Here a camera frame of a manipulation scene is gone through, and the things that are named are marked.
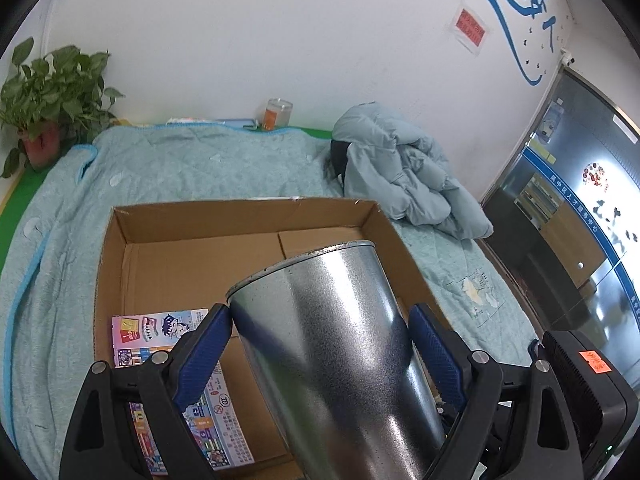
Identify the red wall notice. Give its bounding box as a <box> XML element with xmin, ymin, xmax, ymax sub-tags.
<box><xmin>445</xmin><ymin>0</ymin><xmax>493</xmax><ymax>56</ymax></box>

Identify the brown cardboard box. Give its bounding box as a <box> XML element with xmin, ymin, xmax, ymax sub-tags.
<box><xmin>94</xmin><ymin>199</ymin><xmax>453</xmax><ymax>480</ymax></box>

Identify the light blue puffer jacket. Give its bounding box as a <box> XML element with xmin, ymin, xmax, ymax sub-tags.
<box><xmin>331</xmin><ymin>101</ymin><xmax>495</xmax><ymax>240</ymax></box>

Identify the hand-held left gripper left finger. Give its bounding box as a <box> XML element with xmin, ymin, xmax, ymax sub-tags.
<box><xmin>59</xmin><ymin>303</ymin><xmax>237</xmax><ymax>480</ymax></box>

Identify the blue wall decal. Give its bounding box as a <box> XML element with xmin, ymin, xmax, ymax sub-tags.
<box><xmin>435</xmin><ymin>0</ymin><xmax>558</xmax><ymax>86</ymax></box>

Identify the glass jar with orange label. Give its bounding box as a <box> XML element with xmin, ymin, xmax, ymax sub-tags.
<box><xmin>263</xmin><ymin>98</ymin><xmax>293</xmax><ymax>132</ymax></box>

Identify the glass door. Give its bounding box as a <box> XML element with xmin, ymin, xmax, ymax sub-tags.
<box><xmin>480</xmin><ymin>67</ymin><xmax>640</xmax><ymax>361</ymax></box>

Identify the dark cloth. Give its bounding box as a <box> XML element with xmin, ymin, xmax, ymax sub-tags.
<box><xmin>324</xmin><ymin>140</ymin><xmax>351</xmax><ymax>186</ymax></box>

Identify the colourful printed toy box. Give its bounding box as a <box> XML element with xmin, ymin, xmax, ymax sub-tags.
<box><xmin>111</xmin><ymin>308</ymin><xmax>257</xmax><ymax>476</ymax></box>

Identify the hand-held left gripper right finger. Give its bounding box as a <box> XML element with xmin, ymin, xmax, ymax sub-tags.
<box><xmin>409</xmin><ymin>303</ymin><xmax>587</xmax><ymax>480</ymax></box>

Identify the green potted plant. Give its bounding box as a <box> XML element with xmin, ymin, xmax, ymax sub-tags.
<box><xmin>0</xmin><ymin>37</ymin><xmax>126</xmax><ymax>178</ymax></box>

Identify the silver metal tumbler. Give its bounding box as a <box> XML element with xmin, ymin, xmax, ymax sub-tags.
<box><xmin>226</xmin><ymin>241</ymin><xmax>447</xmax><ymax>480</ymax></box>

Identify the teal quilted blanket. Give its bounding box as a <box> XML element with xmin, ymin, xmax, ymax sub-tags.
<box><xmin>2</xmin><ymin>122</ymin><xmax>538</xmax><ymax>480</ymax></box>

